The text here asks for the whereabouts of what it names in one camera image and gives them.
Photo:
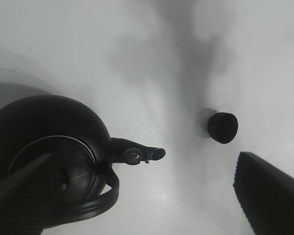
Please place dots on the black cast iron teapot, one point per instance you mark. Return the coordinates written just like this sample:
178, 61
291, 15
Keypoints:
81, 145

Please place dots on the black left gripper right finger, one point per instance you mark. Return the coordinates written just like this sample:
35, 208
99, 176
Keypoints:
265, 194

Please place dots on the small black teacup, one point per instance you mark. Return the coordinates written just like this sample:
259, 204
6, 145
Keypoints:
222, 127

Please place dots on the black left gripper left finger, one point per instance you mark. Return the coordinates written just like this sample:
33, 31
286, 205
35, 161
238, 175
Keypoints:
29, 196

